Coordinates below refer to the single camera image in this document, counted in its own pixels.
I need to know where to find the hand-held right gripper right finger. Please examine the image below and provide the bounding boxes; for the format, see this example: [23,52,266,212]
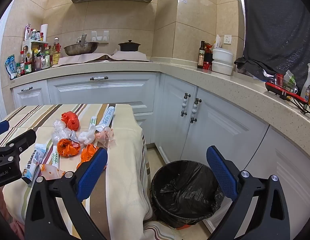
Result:
[206,145,292,240]

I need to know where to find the white wall hook rack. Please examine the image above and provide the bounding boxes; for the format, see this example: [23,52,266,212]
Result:
[91,30,110,42]

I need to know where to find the white lidded container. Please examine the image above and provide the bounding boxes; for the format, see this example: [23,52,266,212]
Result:
[211,60,234,76]
[212,48,235,62]

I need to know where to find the white kitchen cabinets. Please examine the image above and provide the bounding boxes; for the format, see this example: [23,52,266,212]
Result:
[10,71,310,240]

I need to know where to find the red tray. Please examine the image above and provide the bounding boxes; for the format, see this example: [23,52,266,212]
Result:
[265,74,309,104]

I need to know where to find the long white blue wrapper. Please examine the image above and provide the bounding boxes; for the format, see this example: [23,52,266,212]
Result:
[96,106,116,132]

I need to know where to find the steel wok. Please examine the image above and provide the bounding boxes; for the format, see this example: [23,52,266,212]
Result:
[63,34,100,57]

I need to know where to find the dark oil bottle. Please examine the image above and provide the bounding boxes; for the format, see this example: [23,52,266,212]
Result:
[197,40,206,69]

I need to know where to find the pink white bag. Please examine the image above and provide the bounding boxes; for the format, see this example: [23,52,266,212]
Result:
[95,126,116,148]

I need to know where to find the orange plastic bag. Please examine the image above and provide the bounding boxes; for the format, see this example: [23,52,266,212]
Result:
[57,138,81,158]

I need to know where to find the beige stove cover cloth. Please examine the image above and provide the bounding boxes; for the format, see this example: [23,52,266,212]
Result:
[57,52,113,65]

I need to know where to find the white spray bottle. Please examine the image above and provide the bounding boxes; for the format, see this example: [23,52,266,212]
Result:
[300,63,310,103]

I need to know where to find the red food package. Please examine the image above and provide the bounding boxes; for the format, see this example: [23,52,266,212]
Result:
[204,44,214,70]

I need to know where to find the bin with black liner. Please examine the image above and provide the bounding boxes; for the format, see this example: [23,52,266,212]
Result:
[151,160,225,229]

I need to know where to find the green packet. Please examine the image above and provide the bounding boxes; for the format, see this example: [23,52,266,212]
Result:
[284,69,295,90]

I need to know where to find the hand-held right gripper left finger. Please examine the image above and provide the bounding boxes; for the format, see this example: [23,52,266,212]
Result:
[25,147,109,240]

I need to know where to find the white orange dotted wrapper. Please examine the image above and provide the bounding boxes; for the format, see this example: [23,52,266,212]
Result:
[39,164,65,180]

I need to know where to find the red plastic bag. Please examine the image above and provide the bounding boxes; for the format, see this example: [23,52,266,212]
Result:
[61,111,80,131]

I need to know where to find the white stove cover cloth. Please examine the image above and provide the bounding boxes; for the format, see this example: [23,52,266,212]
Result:
[111,51,151,62]

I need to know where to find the clear plastic bag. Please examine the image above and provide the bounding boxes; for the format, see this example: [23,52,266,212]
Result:
[52,119,73,145]

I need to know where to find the cabinet door handle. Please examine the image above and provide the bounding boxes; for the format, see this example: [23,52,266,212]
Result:
[190,98,202,124]
[180,93,191,117]

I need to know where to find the orange torn wrapper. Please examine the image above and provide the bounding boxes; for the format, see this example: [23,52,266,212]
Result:
[76,144,99,170]

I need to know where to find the black lidded pot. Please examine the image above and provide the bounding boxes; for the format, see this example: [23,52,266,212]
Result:
[118,39,141,52]

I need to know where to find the white blue snack packet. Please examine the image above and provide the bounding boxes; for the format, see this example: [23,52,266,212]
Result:
[21,144,47,184]

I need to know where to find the striped tablecloth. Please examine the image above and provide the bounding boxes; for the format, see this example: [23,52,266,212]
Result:
[2,103,175,240]

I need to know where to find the dark grey curtain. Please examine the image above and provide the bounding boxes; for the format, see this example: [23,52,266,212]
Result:
[234,0,310,85]

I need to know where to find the cluster of condiment bottles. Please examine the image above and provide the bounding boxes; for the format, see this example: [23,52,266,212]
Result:
[16,24,61,77]

